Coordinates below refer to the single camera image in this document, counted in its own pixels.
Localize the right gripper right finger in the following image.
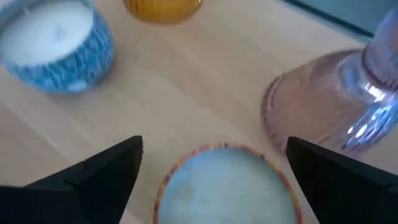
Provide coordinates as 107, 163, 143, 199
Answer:
285, 136, 398, 224

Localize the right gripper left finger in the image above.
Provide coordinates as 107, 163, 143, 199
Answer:
0, 135, 144, 224

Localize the pink glass candlestick holder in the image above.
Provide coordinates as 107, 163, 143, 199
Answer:
261, 9, 398, 159

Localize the blue patterned candle tin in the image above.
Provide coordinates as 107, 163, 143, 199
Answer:
0, 0, 115, 95

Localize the orange patterned candle tin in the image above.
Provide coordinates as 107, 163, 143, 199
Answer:
152, 142, 303, 224

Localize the amber glass candlestick holder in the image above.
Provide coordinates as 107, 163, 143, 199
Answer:
123, 0, 203, 25

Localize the wooden shelf with black legs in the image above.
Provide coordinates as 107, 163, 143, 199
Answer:
0, 0, 398, 224

